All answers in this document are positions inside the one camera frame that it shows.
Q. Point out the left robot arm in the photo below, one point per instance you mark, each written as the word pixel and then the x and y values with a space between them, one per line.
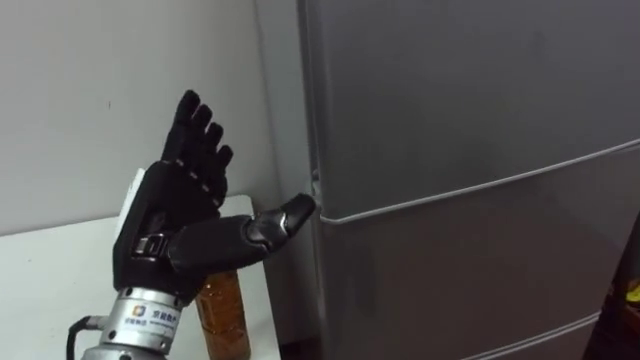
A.
pixel 140 325

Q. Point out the grey fridge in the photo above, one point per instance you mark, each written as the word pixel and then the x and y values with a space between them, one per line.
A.
pixel 475 190

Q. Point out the white table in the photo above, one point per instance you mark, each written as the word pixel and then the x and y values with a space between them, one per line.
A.
pixel 55 280

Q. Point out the amber drink bottle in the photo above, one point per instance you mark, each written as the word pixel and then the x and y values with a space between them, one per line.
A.
pixel 223 317

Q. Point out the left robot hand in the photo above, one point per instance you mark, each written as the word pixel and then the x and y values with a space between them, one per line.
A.
pixel 170 205

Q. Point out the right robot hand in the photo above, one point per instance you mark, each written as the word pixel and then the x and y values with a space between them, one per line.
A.
pixel 616 295

